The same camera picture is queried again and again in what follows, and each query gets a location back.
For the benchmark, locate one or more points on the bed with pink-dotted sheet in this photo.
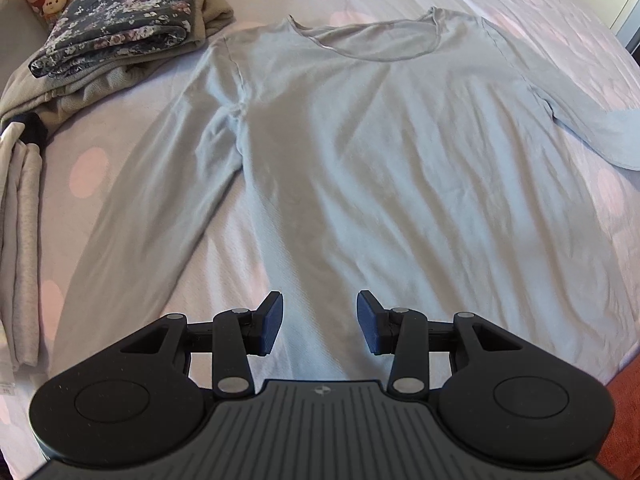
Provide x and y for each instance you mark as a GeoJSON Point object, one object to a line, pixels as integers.
{"type": "Point", "coordinates": [575, 240]}

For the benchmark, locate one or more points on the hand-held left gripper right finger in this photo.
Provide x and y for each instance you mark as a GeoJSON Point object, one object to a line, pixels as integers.
{"type": "Point", "coordinates": [367, 322]}

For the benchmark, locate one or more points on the folded beige garment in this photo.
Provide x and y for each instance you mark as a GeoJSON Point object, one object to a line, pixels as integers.
{"type": "Point", "coordinates": [215, 10]}

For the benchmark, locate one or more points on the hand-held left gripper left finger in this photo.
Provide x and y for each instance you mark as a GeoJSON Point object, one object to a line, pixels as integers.
{"type": "Point", "coordinates": [272, 322]}

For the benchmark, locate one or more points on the folded dark floral cloth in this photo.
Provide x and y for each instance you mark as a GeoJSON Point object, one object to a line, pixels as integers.
{"type": "Point", "coordinates": [120, 15]}

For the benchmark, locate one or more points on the grey headboard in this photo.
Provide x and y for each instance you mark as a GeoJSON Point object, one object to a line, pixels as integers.
{"type": "Point", "coordinates": [17, 35]}

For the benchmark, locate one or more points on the light grey long-sleeved shirt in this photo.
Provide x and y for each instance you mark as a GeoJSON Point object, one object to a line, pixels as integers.
{"type": "Point", "coordinates": [350, 160]}

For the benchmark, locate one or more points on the folded pale grey garment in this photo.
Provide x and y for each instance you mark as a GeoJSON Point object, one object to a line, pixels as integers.
{"type": "Point", "coordinates": [22, 240]}

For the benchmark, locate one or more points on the orange cloth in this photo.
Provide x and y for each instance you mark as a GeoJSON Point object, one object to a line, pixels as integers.
{"type": "Point", "coordinates": [622, 430]}

